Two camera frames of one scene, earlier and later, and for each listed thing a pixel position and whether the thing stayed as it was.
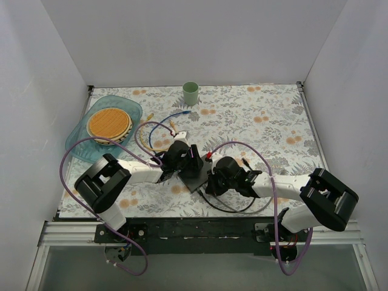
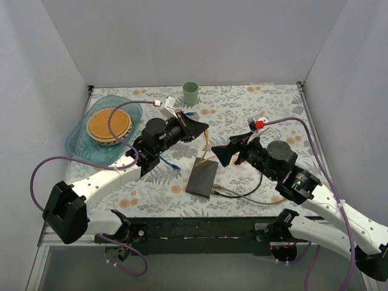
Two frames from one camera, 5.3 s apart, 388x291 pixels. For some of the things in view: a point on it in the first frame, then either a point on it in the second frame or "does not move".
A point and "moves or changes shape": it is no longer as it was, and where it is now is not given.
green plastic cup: [190, 93] does not move
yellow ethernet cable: [173, 125] moves or changes shape
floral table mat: [264, 125] does not move
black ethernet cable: [247, 165] moves or changes shape
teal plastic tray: [91, 151] does not move
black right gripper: [213, 184] to [238, 148]
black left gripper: [196, 158] to [185, 127]
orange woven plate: [110, 123] does not move
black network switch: [193, 183] moves or changes shape
